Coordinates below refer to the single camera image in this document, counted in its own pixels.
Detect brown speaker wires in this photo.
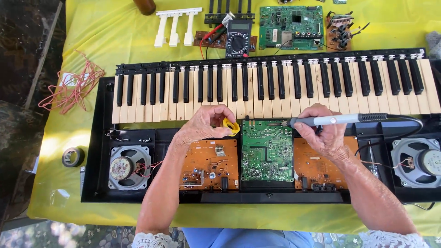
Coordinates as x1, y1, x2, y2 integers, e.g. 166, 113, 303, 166
360, 158, 415, 170

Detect brown bottle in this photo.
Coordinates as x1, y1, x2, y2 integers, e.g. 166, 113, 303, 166
132, 0, 157, 16

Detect green power circuit board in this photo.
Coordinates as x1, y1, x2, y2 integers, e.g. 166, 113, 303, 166
240, 118, 295, 183

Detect loose metal screws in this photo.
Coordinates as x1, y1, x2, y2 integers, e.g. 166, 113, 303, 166
105, 130, 152, 143

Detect black soldering iron cable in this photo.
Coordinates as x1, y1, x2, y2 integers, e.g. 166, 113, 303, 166
354, 115, 437, 211

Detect orange circuit board with coil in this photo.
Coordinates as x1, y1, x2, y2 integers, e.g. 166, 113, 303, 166
179, 138, 240, 191

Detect brown bare circuit board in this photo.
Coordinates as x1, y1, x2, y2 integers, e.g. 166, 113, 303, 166
193, 30, 258, 53

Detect person's white lace sleeve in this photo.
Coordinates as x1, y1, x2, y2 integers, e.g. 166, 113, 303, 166
132, 232, 180, 248
358, 229, 432, 248

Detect clear handle screwdriver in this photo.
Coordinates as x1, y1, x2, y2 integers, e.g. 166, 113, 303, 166
367, 140, 380, 180

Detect row of cream piano keys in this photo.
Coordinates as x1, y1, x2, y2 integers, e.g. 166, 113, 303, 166
111, 59, 441, 124

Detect grey round speaker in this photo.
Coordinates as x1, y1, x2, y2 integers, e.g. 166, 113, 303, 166
108, 145, 152, 191
390, 137, 441, 189

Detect white paper slip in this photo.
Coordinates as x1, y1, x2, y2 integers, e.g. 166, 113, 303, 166
58, 72, 91, 87

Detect black digital multimeter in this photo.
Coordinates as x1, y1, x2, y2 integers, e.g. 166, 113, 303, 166
225, 19, 254, 59

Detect yellow tablecloth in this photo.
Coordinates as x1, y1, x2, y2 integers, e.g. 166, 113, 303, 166
27, 0, 441, 237

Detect red speaker wires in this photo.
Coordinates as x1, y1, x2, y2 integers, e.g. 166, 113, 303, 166
136, 159, 164, 179

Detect person's blue garment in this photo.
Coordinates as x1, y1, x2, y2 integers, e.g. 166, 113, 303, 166
181, 227, 315, 248

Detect red multimeter probe lead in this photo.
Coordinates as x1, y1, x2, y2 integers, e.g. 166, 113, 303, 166
199, 23, 225, 60

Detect pink wire bundle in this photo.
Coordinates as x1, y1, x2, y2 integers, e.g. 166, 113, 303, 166
37, 50, 105, 115

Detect row of black piano keys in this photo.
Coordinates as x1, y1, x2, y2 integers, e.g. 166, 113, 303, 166
116, 58, 425, 107

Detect wooden stick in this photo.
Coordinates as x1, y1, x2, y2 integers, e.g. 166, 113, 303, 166
23, 1, 65, 111

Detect grey cloth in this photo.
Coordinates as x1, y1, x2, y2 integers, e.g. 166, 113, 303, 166
425, 31, 441, 60

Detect grey tape roll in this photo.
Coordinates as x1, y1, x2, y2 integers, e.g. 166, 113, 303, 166
62, 147, 85, 168

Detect large green circuit board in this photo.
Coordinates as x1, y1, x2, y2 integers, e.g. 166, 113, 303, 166
258, 5, 325, 51

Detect black loose key set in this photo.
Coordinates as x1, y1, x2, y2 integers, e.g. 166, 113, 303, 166
204, 0, 256, 29

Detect person's right hand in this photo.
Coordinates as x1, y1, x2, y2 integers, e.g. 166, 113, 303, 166
292, 103, 350, 161

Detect grey soldering iron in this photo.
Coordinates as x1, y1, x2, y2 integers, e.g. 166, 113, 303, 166
267, 113, 390, 130

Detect yellow solder spool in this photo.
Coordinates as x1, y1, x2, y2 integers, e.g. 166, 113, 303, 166
222, 117, 241, 137

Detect brown board with knobs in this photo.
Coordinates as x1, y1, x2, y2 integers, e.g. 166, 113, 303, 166
325, 11, 371, 52

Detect person's white lace right sleeve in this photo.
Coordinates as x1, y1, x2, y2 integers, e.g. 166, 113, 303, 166
358, 229, 432, 248

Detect black keyboard case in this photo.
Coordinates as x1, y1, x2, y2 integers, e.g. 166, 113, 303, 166
81, 75, 441, 204

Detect person's left hand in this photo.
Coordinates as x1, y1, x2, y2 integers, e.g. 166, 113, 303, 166
173, 104, 239, 148

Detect black key frame strip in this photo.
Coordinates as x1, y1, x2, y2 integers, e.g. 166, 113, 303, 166
115, 48, 427, 76

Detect person's white lace left sleeve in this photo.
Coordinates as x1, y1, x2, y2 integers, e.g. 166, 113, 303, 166
132, 232, 180, 248

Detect white loose key set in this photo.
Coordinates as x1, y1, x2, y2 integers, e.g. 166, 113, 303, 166
154, 7, 203, 48

